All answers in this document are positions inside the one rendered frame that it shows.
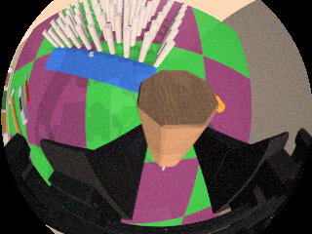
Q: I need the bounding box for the orange-handled screwdriver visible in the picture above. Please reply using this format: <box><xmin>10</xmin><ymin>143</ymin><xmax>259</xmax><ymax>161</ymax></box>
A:
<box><xmin>215</xmin><ymin>95</ymin><xmax>225</xmax><ymax>113</ymax></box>

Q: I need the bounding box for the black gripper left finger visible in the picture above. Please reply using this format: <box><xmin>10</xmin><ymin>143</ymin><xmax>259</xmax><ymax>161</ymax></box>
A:
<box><xmin>40</xmin><ymin>124</ymin><xmax>147</xmax><ymax>221</ymax></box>

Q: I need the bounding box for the blue flat strip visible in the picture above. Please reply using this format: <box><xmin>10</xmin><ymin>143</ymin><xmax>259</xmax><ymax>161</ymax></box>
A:
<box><xmin>46</xmin><ymin>47</ymin><xmax>157</xmax><ymax>94</ymax></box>

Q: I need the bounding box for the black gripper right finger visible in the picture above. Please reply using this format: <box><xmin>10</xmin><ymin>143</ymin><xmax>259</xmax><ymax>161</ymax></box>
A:
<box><xmin>194</xmin><ymin>128</ymin><xmax>289</xmax><ymax>214</ymax></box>

